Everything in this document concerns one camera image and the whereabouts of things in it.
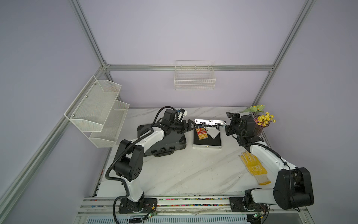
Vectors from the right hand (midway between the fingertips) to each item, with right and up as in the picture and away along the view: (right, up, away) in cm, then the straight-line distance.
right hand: (224, 119), depth 86 cm
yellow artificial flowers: (+21, -1, -5) cm, 21 cm away
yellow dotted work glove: (+19, -31, 0) cm, 36 cm away
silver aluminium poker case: (-7, -17, +10) cm, 21 cm away
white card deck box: (-4, -10, +15) cm, 19 cm away
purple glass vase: (+22, -6, +1) cm, 23 cm away
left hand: (-19, -6, -2) cm, 20 cm away
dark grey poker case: (-37, -17, +2) cm, 41 cm away
